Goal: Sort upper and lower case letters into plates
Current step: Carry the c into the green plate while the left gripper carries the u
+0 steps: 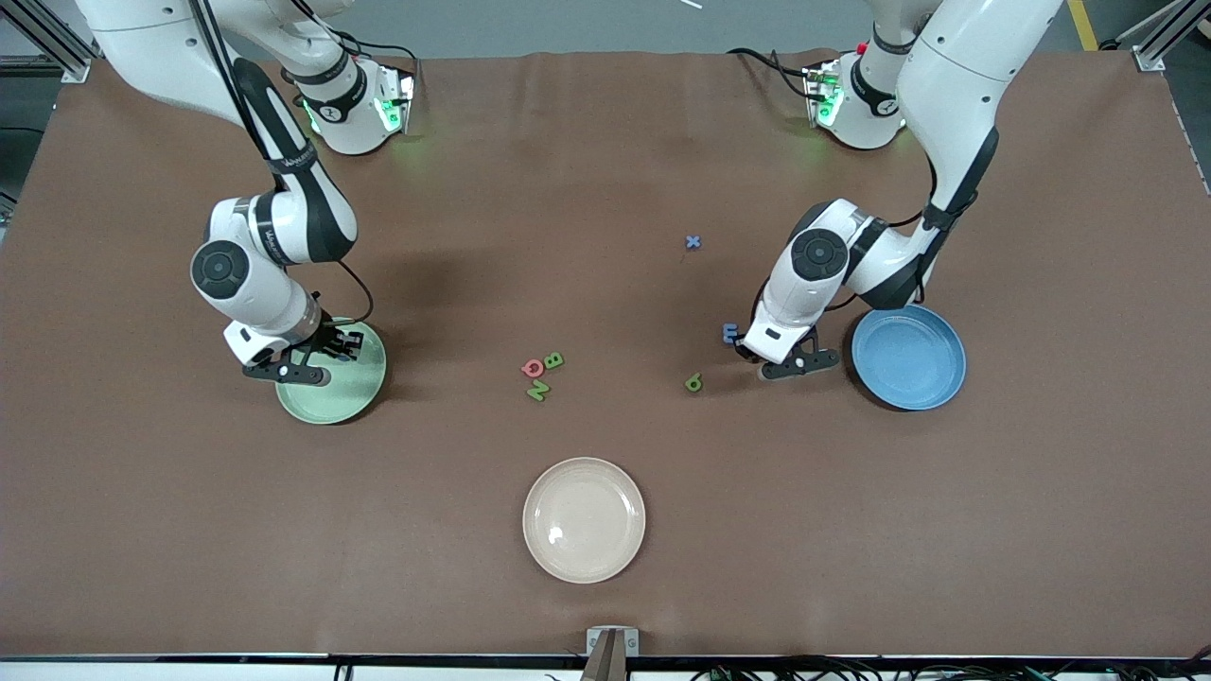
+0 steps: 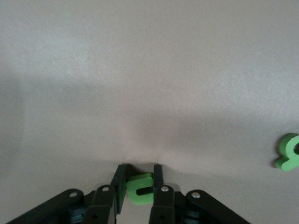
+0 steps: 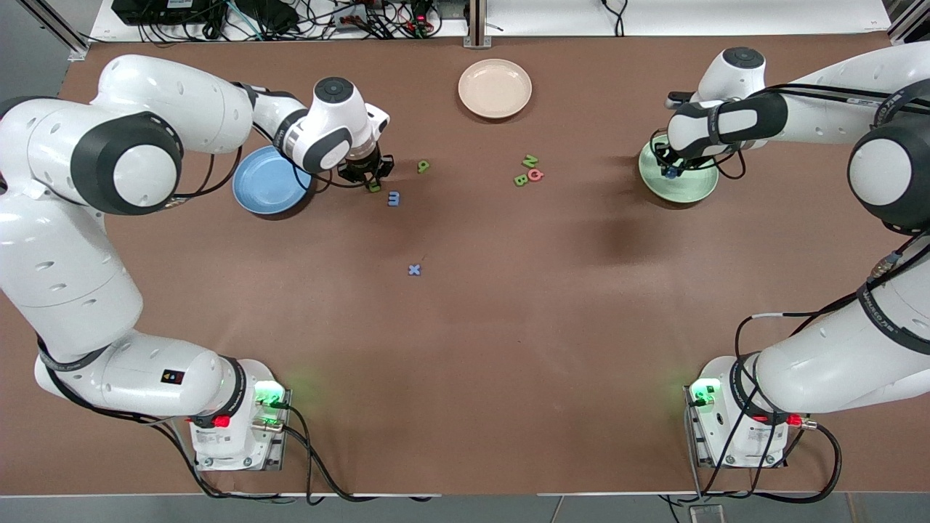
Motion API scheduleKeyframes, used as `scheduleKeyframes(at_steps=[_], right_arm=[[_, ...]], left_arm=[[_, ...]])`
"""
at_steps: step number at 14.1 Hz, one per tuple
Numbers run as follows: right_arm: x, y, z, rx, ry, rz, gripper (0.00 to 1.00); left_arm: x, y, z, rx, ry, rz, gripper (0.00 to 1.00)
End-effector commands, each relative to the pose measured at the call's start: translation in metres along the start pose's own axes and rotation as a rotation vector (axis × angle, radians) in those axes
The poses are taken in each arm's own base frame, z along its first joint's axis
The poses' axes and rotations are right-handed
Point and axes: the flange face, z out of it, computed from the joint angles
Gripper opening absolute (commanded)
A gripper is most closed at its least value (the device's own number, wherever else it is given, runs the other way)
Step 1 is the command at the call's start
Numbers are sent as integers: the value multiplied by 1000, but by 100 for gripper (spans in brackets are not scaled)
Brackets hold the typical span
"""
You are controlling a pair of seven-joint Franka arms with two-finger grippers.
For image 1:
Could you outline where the base box with green light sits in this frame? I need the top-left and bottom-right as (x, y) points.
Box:
(804, 59), (845, 129)
(372, 64), (417, 138)

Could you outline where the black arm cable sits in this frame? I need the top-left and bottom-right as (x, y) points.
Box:
(187, 0), (376, 327)
(752, 156), (947, 356)

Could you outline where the cream plate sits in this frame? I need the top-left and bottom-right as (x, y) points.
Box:
(522, 457), (647, 585)

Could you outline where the green plate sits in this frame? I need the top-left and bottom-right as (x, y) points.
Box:
(274, 317), (388, 426)

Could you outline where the black base cable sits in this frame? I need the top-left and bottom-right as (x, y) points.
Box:
(331, 28), (419, 86)
(727, 47), (815, 100)

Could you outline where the blue plate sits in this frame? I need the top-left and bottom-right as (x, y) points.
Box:
(851, 303), (968, 412)

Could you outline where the brown table mat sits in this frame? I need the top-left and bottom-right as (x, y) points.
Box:
(0, 49), (1211, 660)

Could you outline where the grey metal bracket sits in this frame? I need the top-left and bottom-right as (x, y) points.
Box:
(586, 626), (641, 681)

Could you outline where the aluminium frame profile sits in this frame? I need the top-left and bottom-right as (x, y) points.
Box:
(0, 0), (96, 84)
(1114, 0), (1211, 73)

